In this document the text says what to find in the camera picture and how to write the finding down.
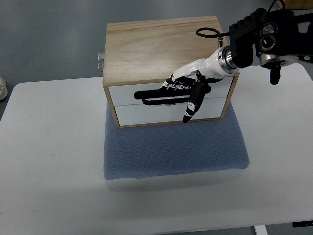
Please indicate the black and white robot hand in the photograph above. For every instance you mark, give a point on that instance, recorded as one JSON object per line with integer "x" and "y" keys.
{"x": 196, "y": 76}

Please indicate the white drawer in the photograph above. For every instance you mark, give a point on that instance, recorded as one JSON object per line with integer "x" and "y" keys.
{"x": 124, "y": 95}

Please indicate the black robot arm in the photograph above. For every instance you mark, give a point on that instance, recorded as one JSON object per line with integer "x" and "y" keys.
{"x": 278, "y": 38}

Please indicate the wooden drawer cabinet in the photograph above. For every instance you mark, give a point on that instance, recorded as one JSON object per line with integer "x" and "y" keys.
{"x": 144, "y": 52}

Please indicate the blue foam cushion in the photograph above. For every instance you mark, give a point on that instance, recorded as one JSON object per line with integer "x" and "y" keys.
{"x": 173, "y": 149}

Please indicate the metal table clamp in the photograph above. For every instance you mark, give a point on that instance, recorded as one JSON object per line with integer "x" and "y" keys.
{"x": 100, "y": 59}

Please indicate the cardboard box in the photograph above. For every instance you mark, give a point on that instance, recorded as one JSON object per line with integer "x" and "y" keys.
{"x": 298, "y": 4}

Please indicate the white table leg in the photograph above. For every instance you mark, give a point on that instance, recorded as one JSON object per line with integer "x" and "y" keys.
{"x": 260, "y": 230}

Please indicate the black table control panel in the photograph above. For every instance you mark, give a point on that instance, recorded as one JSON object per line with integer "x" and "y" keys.
{"x": 302, "y": 224}

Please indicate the white shoe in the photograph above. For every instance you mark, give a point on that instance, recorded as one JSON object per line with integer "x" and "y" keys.
{"x": 3, "y": 89}

